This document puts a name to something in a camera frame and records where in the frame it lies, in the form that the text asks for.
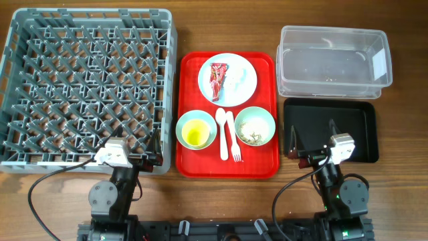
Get black waste tray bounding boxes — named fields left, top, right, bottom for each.
left=284, top=98, right=379, bottom=163

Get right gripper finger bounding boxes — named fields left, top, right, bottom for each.
left=287, top=125, right=298, bottom=159
left=328, top=119, right=340, bottom=136

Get red snack wrapper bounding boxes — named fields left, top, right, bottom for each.
left=209, top=63, right=228, bottom=102

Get grey dishwasher rack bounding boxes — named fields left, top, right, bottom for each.
left=1, top=8, right=177, bottom=175

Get white plastic fork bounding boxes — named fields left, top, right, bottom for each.
left=226, top=111, right=242, bottom=162

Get rice and peanut scraps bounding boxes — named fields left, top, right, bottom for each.
left=238, top=118, right=270, bottom=146

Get light blue bowl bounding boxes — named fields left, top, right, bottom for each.
left=176, top=110, right=217, bottom=150

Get white napkin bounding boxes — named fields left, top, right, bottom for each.
left=230, top=68, right=246, bottom=90

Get light blue plate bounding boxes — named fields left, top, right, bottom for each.
left=197, top=53, right=257, bottom=107

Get red serving tray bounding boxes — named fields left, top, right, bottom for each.
left=176, top=52, right=280, bottom=179

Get yellow cup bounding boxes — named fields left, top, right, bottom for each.
left=181, top=119, right=210, bottom=149

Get clear plastic bin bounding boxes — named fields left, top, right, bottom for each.
left=276, top=25, right=393, bottom=99

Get light green bowl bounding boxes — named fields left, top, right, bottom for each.
left=235, top=106, right=276, bottom=147

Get white plastic spoon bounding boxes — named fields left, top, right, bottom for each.
left=215, top=108, right=229, bottom=161

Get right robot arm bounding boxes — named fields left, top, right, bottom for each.
left=288, top=121, right=375, bottom=240

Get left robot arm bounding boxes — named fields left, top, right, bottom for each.
left=85, top=127, right=163, bottom=241

